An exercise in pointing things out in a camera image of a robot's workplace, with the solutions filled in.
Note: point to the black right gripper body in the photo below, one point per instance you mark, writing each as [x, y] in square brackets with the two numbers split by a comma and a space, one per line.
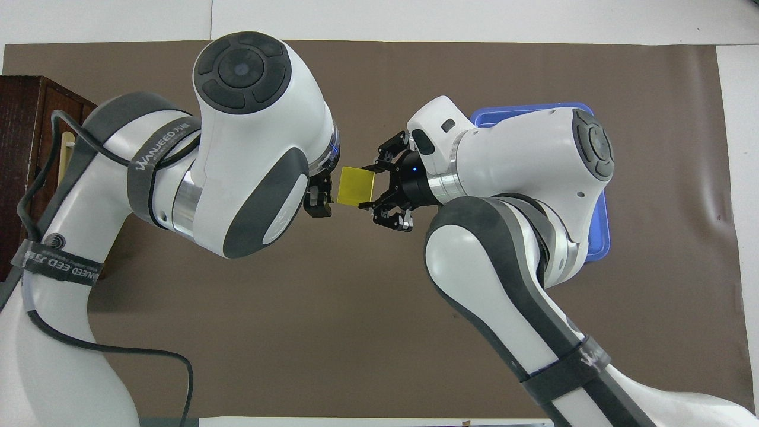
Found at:
[418, 181]

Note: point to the yellow cube block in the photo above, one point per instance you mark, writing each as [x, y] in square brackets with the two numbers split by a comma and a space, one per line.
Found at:
[357, 187]

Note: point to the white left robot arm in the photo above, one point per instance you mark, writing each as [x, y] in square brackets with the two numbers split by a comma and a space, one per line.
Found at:
[255, 148]

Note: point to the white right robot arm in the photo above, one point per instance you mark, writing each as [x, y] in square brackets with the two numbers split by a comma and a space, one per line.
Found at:
[533, 166]

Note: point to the brown table mat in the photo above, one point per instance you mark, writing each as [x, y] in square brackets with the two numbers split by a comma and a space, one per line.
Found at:
[332, 308]

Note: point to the blue plastic tray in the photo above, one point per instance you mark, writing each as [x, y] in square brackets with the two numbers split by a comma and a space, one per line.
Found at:
[599, 231]

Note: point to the dark wooden cabinet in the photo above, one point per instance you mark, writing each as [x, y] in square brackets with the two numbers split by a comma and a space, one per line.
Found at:
[15, 118]

